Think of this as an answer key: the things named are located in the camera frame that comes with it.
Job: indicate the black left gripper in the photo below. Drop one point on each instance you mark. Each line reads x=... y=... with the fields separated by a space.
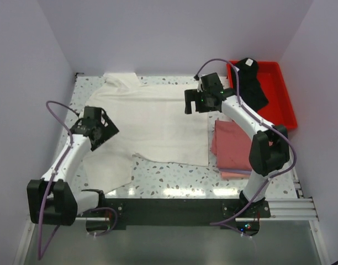
x=110 y=130

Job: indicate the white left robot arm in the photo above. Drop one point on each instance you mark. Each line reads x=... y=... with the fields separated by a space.
x=50 y=198

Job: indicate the folded lilac t-shirt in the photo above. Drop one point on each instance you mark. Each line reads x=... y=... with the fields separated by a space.
x=236 y=171

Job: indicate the folded pink t-shirt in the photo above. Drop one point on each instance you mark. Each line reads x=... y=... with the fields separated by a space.
x=231 y=146

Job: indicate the red plastic tray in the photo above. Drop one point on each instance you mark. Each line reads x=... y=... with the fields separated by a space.
x=279 y=109

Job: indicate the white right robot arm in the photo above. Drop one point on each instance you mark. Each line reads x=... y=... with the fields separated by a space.
x=269 y=150

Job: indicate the white Coca-Cola t-shirt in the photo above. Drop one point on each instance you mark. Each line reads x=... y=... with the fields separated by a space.
x=152 y=125

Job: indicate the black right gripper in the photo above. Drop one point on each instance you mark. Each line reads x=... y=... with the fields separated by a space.
x=193 y=95

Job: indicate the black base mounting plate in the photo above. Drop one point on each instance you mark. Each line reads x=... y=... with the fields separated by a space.
x=121 y=213

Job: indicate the folded salmon t-shirt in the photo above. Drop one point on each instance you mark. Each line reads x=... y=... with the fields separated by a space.
x=233 y=175

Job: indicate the black t-shirt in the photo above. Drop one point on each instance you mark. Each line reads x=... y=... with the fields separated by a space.
x=249 y=86

